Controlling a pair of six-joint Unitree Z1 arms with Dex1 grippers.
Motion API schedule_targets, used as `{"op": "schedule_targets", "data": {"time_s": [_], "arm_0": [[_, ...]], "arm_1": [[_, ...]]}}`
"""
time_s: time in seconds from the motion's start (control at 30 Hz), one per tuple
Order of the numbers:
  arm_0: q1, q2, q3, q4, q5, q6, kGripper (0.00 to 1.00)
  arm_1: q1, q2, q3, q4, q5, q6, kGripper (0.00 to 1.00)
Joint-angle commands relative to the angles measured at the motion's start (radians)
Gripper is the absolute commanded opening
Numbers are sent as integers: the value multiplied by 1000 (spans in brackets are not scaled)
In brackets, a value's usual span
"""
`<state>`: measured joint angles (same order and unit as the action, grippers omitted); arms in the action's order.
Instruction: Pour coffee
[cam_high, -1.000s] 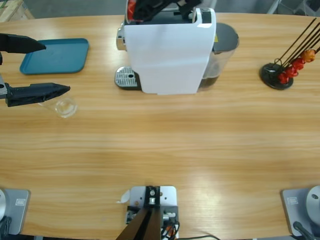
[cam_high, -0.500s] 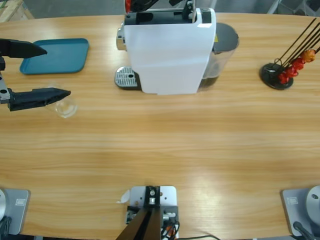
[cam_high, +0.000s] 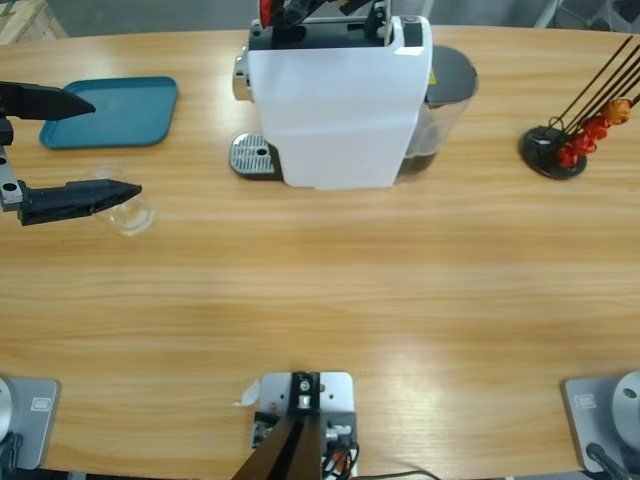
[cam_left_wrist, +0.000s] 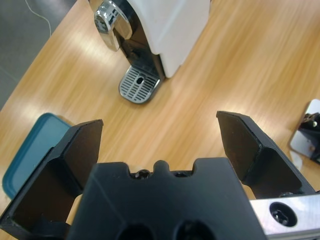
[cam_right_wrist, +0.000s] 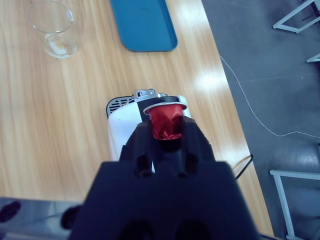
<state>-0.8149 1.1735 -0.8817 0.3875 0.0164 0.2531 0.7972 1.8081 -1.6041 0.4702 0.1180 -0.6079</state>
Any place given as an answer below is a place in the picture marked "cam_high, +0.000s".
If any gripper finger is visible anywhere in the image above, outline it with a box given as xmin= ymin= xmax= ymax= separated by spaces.
xmin=272 ymin=0 xmax=329 ymax=32
xmin=17 ymin=178 xmax=143 ymax=227
xmin=0 ymin=81 xmax=96 ymax=124

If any clear glass cup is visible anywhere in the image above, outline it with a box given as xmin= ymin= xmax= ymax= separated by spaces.
xmin=84 ymin=164 xmax=157 ymax=237

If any white capsule coffee machine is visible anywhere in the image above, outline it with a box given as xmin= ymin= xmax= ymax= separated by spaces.
xmin=228 ymin=0 xmax=480 ymax=192

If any orange foil coffee capsule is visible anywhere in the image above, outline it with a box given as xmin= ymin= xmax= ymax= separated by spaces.
xmin=602 ymin=98 xmax=634 ymax=126

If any teal plastic tray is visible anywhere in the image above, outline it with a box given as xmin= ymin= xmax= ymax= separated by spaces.
xmin=38 ymin=75 xmax=180 ymax=150

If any wooden pallet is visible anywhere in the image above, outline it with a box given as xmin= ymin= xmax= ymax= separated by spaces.
xmin=0 ymin=0 xmax=69 ymax=46

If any black capsule holder stand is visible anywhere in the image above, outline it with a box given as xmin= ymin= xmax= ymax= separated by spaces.
xmin=518 ymin=34 xmax=640 ymax=181

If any white tape strip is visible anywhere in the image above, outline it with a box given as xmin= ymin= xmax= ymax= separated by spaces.
xmin=231 ymin=378 xmax=262 ymax=409

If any white metal frame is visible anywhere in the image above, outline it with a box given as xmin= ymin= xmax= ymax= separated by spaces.
xmin=532 ymin=0 xmax=569 ymax=29

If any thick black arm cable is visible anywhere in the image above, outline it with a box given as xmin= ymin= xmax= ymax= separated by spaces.
xmin=0 ymin=432 xmax=25 ymax=471
xmin=584 ymin=442 xmax=634 ymax=480

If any dark camera post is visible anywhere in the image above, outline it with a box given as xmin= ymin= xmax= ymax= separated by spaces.
xmin=233 ymin=370 xmax=322 ymax=480

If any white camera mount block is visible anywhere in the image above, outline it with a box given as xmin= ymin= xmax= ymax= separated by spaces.
xmin=248 ymin=370 xmax=359 ymax=480

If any black and orange cable bundle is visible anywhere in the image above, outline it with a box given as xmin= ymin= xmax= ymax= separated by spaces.
xmin=319 ymin=439 xmax=361 ymax=479

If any thin black cable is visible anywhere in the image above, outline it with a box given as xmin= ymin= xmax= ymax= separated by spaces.
xmin=357 ymin=468 xmax=444 ymax=480

